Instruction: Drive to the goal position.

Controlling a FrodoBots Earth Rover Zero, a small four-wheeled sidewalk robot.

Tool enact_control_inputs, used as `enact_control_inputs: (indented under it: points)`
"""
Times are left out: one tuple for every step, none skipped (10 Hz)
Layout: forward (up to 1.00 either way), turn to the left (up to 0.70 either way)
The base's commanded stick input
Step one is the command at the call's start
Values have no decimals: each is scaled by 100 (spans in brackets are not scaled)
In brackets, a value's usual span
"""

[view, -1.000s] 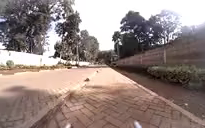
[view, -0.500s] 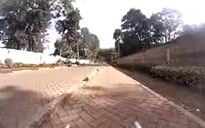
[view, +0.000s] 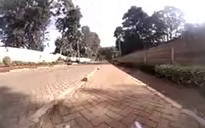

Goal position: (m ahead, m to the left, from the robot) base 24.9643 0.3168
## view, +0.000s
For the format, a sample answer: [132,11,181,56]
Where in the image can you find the red brick path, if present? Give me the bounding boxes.
[29,63,205,128]

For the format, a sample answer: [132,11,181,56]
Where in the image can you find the concrete kerb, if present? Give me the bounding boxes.
[25,64,102,128]

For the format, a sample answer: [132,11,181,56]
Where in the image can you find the paved road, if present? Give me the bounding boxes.
[0,63,101,128]

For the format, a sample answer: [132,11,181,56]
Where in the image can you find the bare dirt strip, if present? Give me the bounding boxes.
[114,64,205,123]

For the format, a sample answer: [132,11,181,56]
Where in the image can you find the roadside verge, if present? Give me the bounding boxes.
[0,61,91,73]

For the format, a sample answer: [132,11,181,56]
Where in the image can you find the low green hedge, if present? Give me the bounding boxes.
[136,62,205,95]

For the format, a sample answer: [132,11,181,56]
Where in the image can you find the row of trees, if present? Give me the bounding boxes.
[0,0,102,62]

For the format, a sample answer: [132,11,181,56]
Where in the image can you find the round bush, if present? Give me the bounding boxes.
[2,55,13,66]

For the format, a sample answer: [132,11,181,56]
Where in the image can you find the trees behind stone wall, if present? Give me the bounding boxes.
[113,5,188,57]

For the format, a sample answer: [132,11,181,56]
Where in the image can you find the white wall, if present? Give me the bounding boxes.
[0,46,95,65]

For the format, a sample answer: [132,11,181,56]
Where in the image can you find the grey stone wall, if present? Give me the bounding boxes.
[114,27,205,67]

